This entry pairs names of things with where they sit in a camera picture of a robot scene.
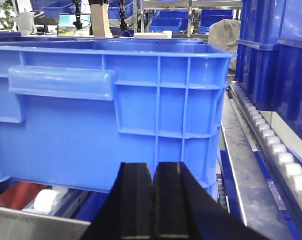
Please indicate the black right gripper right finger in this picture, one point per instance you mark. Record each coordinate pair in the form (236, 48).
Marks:
(185, 211)

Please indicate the red bag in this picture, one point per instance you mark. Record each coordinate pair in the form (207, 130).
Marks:
(20, 194)

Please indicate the cardboard box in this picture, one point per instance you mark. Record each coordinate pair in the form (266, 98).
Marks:
(99, 20)

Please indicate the white roller track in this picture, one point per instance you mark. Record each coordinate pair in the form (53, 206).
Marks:
(285, 167)
(58, 201)

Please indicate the white roller track left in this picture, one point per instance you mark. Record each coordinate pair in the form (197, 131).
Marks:
(58, 201)

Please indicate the computer monitor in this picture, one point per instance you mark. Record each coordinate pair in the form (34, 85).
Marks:
(67, 28)

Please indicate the steel lane divider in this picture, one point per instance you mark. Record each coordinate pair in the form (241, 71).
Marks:
(257, 206)

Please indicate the steel shelf front rail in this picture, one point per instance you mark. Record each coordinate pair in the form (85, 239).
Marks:
(20, 225)

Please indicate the background blue bin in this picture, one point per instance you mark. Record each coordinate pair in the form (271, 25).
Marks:
(166, 24)

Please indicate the grey covered object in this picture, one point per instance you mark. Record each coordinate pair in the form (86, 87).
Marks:
(224, 34)

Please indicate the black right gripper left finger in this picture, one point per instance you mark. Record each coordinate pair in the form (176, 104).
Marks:
(127, 211)

